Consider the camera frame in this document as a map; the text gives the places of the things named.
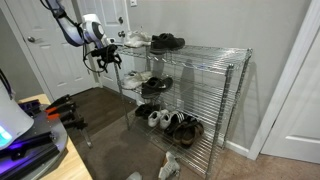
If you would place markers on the chrome wire shoe rack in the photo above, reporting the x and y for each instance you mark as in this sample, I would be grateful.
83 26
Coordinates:
207 84

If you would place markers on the white double closet door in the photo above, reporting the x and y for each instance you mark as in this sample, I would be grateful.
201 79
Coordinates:
60 64

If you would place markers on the dark shoe on bottom shelf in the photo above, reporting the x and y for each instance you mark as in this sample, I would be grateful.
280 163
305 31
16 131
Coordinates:
145 110

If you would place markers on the black white striped sandal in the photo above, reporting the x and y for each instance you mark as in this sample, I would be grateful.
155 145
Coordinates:
176 118

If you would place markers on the black orange clamp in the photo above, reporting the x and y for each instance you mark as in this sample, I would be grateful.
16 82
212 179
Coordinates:
65 109

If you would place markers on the wooden table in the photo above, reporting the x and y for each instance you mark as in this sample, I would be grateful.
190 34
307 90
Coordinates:
69 167

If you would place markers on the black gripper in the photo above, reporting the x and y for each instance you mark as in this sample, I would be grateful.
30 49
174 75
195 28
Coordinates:
107 55

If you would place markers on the brown sandal on bottom shelf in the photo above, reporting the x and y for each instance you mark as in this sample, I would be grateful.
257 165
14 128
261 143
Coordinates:
188 132

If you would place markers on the white sneaker on top shelf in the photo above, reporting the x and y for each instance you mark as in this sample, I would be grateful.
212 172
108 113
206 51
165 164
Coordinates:
136 39

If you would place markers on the grey shoe on floor near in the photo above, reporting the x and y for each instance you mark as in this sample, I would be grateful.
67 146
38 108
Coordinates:
135 176

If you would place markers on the black shoe on middle shelf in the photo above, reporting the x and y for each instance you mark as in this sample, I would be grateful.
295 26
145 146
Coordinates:
155 86

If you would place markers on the white sneaker on shelf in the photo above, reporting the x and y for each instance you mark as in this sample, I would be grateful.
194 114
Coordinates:
154 118
136 39

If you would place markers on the round metal robot base plate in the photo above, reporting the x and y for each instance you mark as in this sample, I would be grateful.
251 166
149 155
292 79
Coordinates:
37 151

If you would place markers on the white shoe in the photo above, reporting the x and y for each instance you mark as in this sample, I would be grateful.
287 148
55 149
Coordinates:
134 79

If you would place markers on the white sneaker on bottom shelf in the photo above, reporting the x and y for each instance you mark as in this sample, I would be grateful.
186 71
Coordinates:
154 118

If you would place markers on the black sneaker on top shelf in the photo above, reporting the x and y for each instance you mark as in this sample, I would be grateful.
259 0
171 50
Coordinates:
165 42

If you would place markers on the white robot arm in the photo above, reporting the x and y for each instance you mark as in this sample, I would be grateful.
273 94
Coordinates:
89 34

